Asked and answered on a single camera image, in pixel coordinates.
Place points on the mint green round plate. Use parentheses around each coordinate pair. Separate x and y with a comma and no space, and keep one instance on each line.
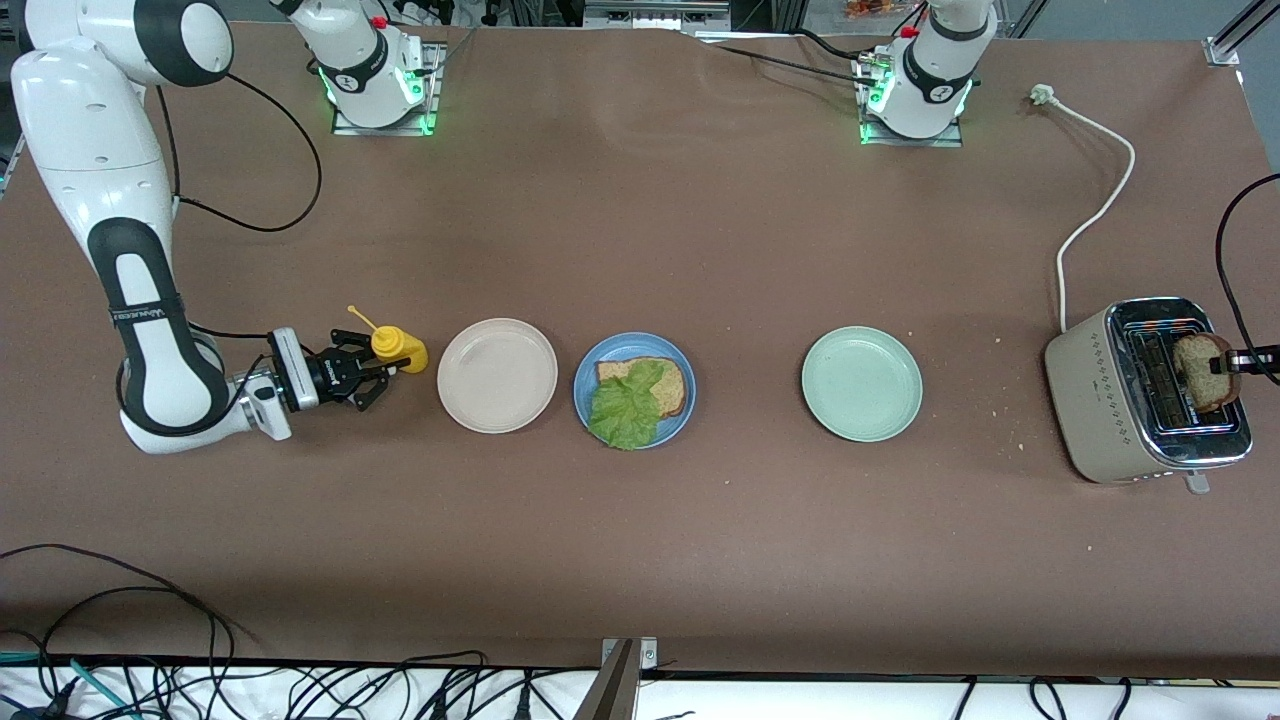
(862,384)

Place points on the silver corner bracket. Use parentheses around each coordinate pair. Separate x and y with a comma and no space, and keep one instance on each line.
(650,655)

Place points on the beige round plate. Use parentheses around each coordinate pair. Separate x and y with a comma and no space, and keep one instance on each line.
(497,376)

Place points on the grey metal box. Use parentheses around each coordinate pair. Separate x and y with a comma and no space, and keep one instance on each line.
(655,14)

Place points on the aluminium frame profile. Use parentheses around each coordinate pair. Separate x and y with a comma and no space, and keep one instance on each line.
(1225,48)

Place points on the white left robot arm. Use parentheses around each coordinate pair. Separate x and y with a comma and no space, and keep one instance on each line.
(935,70)

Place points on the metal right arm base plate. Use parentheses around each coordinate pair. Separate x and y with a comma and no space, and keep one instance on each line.
(436,90)

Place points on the green lettuce leaf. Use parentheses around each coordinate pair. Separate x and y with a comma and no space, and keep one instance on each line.
(625,410)

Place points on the grey aluminium profile post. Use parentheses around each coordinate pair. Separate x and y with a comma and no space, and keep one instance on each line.
(612,695)

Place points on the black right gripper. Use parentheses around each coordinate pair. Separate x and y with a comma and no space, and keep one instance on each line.
(327,378)

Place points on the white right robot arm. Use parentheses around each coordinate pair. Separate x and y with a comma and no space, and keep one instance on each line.
(90,130)

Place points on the square brown bread slice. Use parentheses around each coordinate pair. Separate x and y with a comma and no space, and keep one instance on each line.
(672,385)

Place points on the beige chrome toaster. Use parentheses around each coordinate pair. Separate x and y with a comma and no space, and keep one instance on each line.
(1090,400)

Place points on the yellow mustard squeeze bottle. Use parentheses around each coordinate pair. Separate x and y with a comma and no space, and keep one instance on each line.
(405,347)

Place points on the blue round plate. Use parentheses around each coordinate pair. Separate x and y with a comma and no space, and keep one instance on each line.
(585,375)

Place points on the rounded brown bread slice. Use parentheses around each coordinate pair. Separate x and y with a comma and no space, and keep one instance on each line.
(1195,375)

